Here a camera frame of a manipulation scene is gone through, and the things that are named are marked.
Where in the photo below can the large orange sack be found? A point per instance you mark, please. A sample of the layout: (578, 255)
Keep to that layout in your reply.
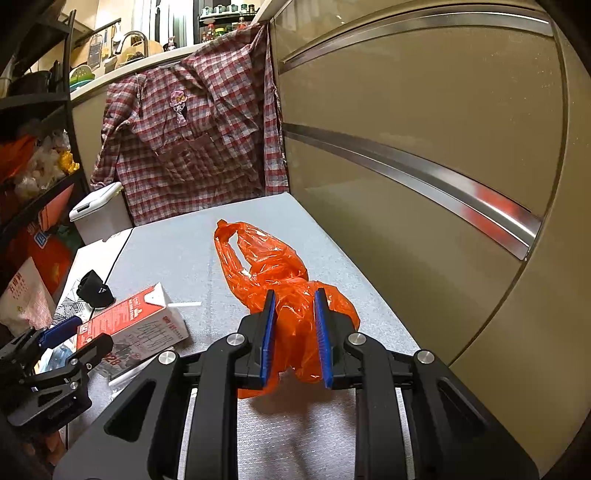
(55, 258)

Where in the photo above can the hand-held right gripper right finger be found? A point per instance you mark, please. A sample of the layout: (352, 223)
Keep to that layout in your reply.
(323, 341)

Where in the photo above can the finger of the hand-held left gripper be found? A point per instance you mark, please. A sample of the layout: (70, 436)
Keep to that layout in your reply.
(94, 348)
(60, 330)

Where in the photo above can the steel kitchen faucet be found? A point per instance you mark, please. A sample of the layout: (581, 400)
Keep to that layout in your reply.
(134, 37)

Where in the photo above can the orange plastic bag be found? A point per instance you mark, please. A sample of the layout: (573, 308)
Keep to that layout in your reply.
(272, 258)

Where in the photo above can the black pot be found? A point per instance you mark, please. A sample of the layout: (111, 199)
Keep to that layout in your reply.
(30, 83)

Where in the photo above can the white plastic bags bundle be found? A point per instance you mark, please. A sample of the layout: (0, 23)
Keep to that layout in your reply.
(41, 161)

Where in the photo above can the black white patterned paper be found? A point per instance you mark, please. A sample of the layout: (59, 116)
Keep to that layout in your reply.
(69, 308)

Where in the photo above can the white kitchen countertop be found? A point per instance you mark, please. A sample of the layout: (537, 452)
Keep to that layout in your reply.
(115, 74)

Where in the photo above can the black spice rack with bottles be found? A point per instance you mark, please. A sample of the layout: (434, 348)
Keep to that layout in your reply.
(226, 27)

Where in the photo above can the red white milk carton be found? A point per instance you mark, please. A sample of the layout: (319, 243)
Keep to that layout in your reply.
(138, 323)

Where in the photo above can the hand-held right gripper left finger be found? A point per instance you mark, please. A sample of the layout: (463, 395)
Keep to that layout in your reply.
(269, 341)

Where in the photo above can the orange bag with white net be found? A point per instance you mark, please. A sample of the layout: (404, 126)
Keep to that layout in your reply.
(16, 154)

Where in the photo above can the white pink printed bag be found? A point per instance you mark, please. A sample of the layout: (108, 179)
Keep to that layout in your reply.
(23, 295)

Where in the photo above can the wooden cutting board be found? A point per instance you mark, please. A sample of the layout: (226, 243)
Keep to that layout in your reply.
(154, 48)

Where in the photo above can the white cardboard sheet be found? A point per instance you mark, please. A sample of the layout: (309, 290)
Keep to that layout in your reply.
(106, 249)

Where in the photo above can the black shelf rack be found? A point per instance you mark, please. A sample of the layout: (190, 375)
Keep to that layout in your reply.
(37, 99)

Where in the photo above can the red plaid shirt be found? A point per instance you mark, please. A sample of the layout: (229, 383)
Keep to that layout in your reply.
(184, 152)

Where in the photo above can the beige drawer cabinet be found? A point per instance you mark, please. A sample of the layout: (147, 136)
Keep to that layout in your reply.
(415, 92)

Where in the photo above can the metal grater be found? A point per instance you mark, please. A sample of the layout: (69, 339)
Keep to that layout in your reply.
(94, 53)

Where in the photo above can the pink soap bottle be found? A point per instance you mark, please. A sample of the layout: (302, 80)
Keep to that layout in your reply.
(172, 44)

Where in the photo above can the white lidded bin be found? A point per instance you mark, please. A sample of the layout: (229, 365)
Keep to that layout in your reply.
(99, 217)

